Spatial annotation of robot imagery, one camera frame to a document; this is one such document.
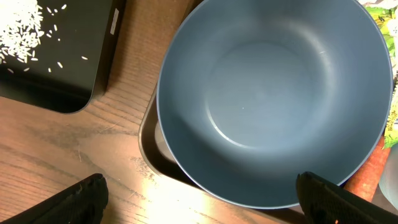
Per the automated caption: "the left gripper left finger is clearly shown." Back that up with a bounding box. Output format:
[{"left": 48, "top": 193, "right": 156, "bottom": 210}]
[{"left": 2, "top": 173, "right": 109, "bottom": 224}]

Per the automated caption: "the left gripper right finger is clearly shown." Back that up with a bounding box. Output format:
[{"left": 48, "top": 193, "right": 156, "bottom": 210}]
[{"left": 296, "top": 172, "right": 397, "bottom": 224}]

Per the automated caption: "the light blue bowl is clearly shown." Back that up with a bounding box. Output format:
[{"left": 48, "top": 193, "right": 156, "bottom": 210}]
[{"left": 379, "top": 151, "right": 397, "bottom": 209}]

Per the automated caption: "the dark blue plate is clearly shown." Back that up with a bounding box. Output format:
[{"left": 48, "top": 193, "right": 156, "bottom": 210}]
[{"left": 155, "top": 0, "right": 394, "bottom": 210}]

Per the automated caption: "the pile of white rice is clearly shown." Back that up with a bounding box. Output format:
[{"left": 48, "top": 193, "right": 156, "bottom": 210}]
[{"left": 0, "top": 0, "right": 90, "bottom": 74}]

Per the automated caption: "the orange carrot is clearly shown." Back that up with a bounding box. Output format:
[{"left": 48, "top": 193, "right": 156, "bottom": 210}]
[{"left": 344, "top": 136, "right": 391, "bottom": 202}]

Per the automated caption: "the black rectangular bin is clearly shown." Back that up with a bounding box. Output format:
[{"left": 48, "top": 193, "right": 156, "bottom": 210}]
[{"left": 1, "top": 0, "right": 126, "bottom": 113}]

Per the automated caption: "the yellow green snack wrapper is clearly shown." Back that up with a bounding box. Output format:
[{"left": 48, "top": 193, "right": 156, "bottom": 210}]
[{"left": 363, "top": 5, "right": 398, "bottom": 149}]

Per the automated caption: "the crumpled white tissue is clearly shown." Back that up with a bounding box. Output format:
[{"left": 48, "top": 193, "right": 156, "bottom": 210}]
[{"left": 357, "top": 0, "right": 397, "bottom": 9}]

